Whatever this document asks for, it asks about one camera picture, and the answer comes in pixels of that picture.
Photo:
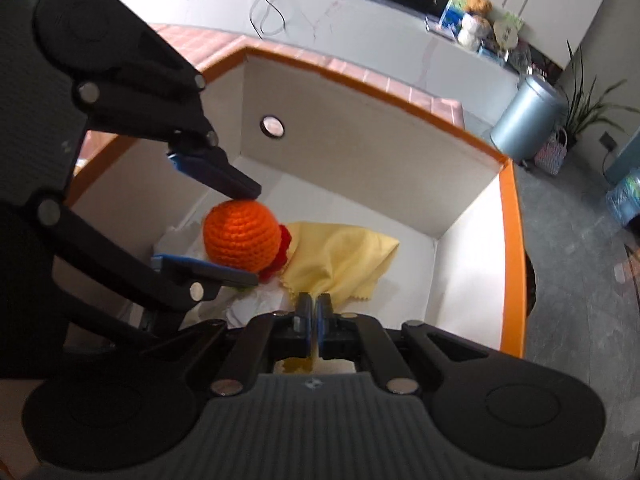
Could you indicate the orange crochet ball toy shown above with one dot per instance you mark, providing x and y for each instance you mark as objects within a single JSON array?
[{"x": 240, "y": 235}]

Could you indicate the white marble television cabinet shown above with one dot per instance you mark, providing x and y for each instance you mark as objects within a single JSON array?
[{"x": 350, "y": 25}]

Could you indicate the brown teddy bear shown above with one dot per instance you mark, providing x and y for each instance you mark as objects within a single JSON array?
[{"x": 478, "y": 4}]

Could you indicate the black wall socket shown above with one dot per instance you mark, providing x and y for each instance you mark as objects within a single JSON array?
[{"x": 608, "y": 141}]

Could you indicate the blue water jug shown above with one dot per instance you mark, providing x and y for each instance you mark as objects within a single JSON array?
[{"x": 625, "y": 200}]

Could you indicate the woven plastic basket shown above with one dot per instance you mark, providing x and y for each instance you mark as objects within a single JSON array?
[{"x": 551, "y": 152}]

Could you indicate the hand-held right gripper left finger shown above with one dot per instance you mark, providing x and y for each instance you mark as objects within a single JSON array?
[{"x": 302, "y": 322}]

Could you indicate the orange cardboard box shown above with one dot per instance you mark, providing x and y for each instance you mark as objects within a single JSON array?
[{"x": 375, "y": 170}]

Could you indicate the round paper fan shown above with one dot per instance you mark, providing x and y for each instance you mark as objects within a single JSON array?
[{"x": 507, "y": 31}]

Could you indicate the silver blue trash bin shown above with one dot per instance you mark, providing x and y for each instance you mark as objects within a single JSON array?
[{"x": 530, "y": 117}]

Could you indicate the long leaf potted plant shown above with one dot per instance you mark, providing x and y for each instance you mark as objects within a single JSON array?
[{"x": 585, "y": 105}]

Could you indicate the teddy bear on white cup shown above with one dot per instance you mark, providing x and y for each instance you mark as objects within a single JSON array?
[{"x": 472, "y": 32}]

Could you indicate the yellow cloth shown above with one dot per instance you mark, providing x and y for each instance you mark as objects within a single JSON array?
[{"x": 340, "y": 260}]

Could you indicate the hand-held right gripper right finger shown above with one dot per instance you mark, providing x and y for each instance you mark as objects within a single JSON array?
[{"x": 325, "y": 325}]

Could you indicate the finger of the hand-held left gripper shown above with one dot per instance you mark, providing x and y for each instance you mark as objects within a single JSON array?
[
  {"x": 215, "y": 172},
  {"x": 200, "y": 272}
]

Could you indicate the green and blue picture card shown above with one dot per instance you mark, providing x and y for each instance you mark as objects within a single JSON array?
[{"x": 454, "y": 7}]

